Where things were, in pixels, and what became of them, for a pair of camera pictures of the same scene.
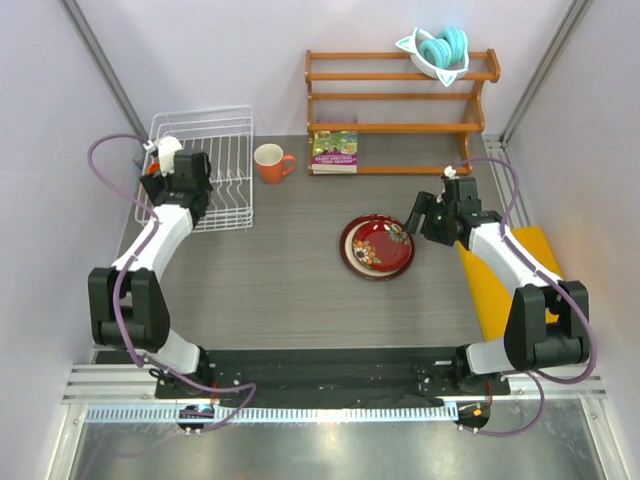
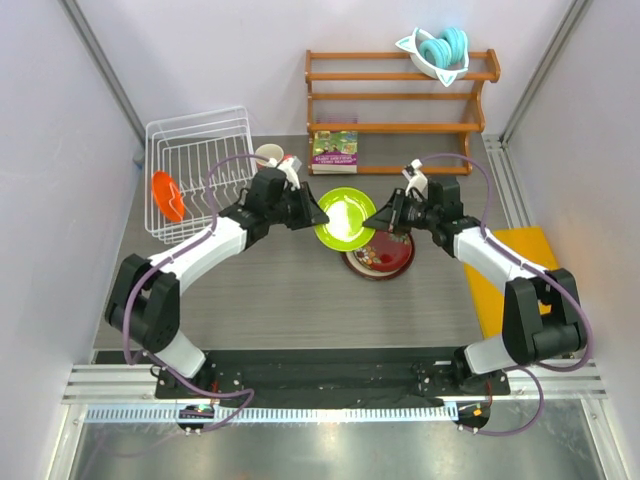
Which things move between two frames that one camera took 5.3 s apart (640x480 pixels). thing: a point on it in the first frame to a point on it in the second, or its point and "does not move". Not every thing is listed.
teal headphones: x=445 y=52 does not move
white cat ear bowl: x=412 y=43 does not move
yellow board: x=492 y=295 does not move
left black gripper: x=155 y=185 to x=314 y=214
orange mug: x=273 y=164 does not move
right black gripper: x=427 y=205 to x=383 y=220
